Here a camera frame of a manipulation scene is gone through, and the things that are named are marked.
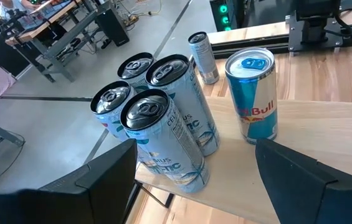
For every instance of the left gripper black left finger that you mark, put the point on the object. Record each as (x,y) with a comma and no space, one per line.
(69,202)

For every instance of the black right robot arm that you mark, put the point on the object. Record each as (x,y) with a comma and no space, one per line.
(316,18)

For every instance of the black hanging cloth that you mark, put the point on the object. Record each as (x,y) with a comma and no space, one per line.
(1,53)

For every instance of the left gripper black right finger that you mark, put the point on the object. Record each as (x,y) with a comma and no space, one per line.
(319,202)

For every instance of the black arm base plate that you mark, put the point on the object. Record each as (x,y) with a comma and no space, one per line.
(294,37)

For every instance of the white beverage can black lid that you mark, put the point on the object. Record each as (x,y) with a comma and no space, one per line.
(169,140)
(135,67)
(110,118)
(194,102)
(203,59)

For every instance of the black computer tower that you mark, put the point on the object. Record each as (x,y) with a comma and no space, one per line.
(113,26)

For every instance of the cluttered workbench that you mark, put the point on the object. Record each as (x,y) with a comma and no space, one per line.
(54,46)

